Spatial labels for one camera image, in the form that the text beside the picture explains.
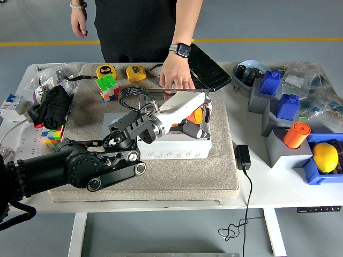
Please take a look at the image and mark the person's right hand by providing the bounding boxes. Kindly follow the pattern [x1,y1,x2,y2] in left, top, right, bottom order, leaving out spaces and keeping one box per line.
[70,7,88,38]

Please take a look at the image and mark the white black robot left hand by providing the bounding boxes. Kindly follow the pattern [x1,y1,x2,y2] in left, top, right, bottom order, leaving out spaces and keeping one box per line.
[154,90,212,140]

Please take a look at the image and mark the person's left hand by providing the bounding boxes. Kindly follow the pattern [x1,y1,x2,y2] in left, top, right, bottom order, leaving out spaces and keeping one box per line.
[159,53,196,90]

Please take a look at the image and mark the orange cylinder battery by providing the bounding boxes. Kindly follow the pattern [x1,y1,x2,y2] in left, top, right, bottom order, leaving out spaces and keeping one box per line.
[171,107,204,129]
[283,122,311,149]

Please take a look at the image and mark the white junction box clear lid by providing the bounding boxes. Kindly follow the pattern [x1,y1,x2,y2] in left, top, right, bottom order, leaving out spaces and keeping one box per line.
[135,88,212,161]

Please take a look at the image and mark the black smartwatch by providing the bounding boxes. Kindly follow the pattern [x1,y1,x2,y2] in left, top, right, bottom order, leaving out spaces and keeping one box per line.
[168,42,192,59]

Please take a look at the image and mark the square yellow tape measure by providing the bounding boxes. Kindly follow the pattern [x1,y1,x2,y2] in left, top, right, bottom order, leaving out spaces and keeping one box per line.
[126,64,147,83]

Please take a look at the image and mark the person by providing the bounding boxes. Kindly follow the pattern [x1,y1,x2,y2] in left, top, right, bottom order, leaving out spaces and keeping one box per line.
[70,0,204,90]

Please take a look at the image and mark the round yellow tape measure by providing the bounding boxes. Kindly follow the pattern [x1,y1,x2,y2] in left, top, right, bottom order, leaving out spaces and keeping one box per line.
[96,64,118,80]

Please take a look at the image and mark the clear plastic bags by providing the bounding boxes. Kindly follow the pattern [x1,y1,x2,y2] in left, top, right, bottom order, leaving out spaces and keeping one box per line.
[36,62,86,97]

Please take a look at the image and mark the large colourful puzzle cube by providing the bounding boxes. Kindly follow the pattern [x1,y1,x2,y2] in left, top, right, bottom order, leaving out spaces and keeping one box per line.
[95,74,121,103]

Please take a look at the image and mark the black coil part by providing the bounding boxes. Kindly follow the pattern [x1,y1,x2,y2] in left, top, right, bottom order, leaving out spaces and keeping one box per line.
[245,68,262,87]

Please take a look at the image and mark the grey block holder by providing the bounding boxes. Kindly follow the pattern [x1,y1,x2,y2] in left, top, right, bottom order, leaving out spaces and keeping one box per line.
[247,78,281,115]
[265,129,314,169]
[261,101,300,137]

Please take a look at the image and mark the grey block with round hole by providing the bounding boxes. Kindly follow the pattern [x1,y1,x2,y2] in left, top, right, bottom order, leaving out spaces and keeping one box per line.
[101,112,139,142]

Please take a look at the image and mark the black power adapter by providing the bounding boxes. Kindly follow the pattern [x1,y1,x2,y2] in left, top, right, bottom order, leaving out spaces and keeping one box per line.
[234,144,252,170]

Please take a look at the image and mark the grey-brown mat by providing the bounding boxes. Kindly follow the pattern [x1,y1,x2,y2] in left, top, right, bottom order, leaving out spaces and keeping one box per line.
[49,63,241,203]

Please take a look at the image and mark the light blue bowl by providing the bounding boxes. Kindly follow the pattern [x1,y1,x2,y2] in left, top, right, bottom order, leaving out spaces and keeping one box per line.
[232,59,273,93]

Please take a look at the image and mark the purple white parts packet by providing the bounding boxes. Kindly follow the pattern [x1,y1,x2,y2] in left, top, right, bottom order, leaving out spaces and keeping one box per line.
[32,77,58,105]

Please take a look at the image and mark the blue plastic block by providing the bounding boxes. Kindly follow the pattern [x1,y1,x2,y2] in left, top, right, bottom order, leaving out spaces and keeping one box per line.
[260,71,281,96]
[275,93,300,120]

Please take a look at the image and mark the black rolled cloth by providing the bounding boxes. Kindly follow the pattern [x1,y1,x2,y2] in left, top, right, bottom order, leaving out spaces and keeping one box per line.
[28,85,72,129]

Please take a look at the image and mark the white blue circuit breaker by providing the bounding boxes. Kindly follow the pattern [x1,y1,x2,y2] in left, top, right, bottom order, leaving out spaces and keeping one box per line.
[0,93,34,116]

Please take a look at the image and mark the clear bag of small parts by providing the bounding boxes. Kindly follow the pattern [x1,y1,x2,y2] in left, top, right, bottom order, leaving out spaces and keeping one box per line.
[281,61,326,93]
[299,88,343,134]

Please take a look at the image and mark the small colourful puzzle cube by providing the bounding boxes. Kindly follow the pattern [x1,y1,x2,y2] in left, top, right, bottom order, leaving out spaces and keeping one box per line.
[40,125,65,147]

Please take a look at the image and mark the white power strip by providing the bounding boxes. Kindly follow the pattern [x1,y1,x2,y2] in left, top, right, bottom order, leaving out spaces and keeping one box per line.
[10,124,56,164]

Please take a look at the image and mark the blue plastic bin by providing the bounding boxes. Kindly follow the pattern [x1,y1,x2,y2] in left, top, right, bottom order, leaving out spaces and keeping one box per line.
[302,133,343,185]

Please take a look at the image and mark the yellow lemon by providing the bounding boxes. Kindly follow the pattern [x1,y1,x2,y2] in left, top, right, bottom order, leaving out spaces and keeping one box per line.
[312,142,339,173]

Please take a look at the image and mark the white table leg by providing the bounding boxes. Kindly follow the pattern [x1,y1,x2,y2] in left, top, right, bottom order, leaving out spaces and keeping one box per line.
[67,213,88,257]
[262,207,287,256]

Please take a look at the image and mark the black table control panel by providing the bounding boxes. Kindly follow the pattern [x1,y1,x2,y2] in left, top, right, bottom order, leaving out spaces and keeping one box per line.
[296,205,343,214]

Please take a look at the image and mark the black wrist strap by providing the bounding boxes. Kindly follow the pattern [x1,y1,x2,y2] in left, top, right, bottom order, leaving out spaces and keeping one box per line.
[64,74,98,81]

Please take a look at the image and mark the black adapter cord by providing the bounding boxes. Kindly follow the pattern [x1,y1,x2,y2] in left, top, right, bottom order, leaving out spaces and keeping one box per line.
[217,167,265,257]

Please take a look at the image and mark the white cable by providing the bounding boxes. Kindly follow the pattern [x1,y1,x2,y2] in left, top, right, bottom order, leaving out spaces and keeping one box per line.
[0,117,32,145]

